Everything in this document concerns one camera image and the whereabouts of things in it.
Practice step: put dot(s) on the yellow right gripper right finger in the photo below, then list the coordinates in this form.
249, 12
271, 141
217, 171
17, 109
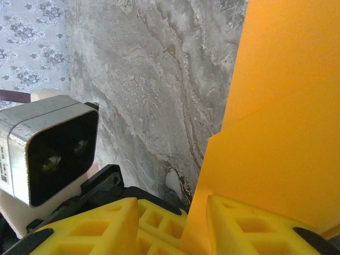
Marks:
252, 233

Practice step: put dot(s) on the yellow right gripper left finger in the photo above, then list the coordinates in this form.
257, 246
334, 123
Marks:
93, 233

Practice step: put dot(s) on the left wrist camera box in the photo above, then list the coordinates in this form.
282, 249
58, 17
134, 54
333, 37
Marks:
53, 132

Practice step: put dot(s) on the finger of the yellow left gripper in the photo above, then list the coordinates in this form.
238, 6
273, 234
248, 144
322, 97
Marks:
162, 223

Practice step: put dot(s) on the orange paper sheet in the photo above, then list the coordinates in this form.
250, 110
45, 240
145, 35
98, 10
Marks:
279, 106

